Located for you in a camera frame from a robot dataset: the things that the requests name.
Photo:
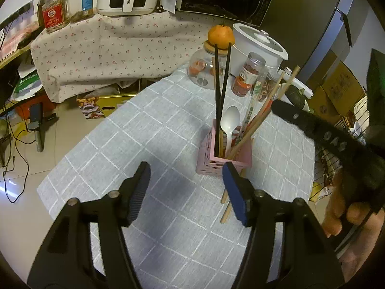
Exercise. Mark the grey refrigerator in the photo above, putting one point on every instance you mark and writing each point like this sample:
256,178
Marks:
331,12

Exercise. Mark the wooden chopstick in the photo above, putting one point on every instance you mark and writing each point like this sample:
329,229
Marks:
225,197
225,215
278,81
286,84

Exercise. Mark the yellow printed box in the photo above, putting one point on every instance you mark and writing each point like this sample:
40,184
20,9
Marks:
90,108

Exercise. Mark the glass jar with cork lid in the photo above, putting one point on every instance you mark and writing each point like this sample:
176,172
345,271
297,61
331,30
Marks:
198,76

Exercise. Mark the plastic jar with red contents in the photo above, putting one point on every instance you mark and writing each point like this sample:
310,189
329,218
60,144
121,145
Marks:
245,81

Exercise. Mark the white rice cooker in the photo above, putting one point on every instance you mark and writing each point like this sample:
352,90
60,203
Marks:
255,45

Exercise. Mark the clear jar with red label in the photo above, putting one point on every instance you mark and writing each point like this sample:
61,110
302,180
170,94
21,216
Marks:
54,15

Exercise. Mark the clear container with blue label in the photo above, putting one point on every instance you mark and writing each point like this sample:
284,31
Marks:
81,0

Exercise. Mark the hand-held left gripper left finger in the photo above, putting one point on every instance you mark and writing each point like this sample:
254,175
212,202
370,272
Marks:
137,194

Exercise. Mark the grey checkered tablecloth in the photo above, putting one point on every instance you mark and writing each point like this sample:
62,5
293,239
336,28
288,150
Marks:
150,132

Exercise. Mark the person's right hand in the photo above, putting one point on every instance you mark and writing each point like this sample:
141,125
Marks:
333,213

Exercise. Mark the floral cabinet cloth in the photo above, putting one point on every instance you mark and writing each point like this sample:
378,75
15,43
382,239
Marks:
120,51

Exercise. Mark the cluttered shelf unit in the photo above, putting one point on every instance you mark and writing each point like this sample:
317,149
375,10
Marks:
12,54

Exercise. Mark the white plastic spoon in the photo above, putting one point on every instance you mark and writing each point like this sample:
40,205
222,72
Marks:
230,120

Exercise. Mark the black chopstick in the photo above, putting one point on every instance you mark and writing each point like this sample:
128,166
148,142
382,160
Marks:
217,96
226,78

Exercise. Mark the plastic jar with brown snacks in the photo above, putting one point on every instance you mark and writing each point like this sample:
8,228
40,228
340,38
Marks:
264,92

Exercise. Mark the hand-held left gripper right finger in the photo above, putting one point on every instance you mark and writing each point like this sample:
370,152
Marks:
233,194

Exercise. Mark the cardboard box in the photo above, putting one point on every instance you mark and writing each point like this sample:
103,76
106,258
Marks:
340,87

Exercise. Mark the mandarin orange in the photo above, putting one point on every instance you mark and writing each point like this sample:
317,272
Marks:
221,36

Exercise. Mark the white cylindrical appliance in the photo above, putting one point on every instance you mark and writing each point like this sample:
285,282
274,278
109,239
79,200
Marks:
304,91

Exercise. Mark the pink utensil holder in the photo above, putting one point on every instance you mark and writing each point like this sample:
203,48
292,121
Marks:
207,160

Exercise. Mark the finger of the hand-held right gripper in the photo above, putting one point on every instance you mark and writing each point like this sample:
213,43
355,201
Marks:
293,115

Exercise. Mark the grey handheld device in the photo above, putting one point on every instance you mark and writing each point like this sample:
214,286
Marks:
37,135

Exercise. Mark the paper-wrapped chopsticks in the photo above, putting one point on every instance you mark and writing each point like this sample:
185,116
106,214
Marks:
252,105

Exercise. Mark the dark green pumpkin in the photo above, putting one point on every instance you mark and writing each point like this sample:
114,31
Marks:
293,97

